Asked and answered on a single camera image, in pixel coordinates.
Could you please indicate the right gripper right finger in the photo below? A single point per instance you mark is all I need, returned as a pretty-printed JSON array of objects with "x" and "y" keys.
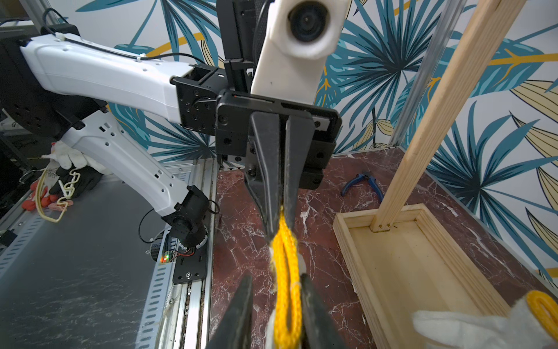
[{"x": 319, "y": 329}]

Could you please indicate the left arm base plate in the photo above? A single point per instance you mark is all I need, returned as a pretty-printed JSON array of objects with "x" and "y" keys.
[{"x": 190, "y": 264}]

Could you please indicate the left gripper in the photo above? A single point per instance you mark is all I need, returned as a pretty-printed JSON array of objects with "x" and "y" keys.
[{"x": 307, "y": 147}]

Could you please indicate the white glove back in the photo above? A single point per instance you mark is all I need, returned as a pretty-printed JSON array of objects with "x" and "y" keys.
[{"x": 288, "y": 321}]

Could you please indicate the white glove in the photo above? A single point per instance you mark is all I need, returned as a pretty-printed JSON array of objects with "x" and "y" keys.
[
  {"x": 531, "y": 323},
  {"x": 288, "y": 321}
]

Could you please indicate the blue handled pliers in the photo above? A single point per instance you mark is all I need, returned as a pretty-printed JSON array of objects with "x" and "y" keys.
[{"x": 363, "y": 177}]

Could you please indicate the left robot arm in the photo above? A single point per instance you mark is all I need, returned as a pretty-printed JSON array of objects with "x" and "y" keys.
[{"x": 57, "y": 85}]

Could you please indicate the white glove bottom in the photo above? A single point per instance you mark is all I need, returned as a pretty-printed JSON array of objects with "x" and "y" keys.
[{"x": 531, "y": 323}]

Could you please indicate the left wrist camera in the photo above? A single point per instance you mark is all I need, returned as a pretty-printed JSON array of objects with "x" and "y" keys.
[{"x": 300, "y": 35}]

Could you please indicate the wooden hanging rack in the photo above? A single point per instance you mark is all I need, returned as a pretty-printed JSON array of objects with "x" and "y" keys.
[{"x": 401, "y": 257}]

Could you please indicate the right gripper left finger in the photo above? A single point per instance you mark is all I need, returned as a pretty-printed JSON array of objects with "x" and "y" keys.
[{"x": 234, "y": 331}]

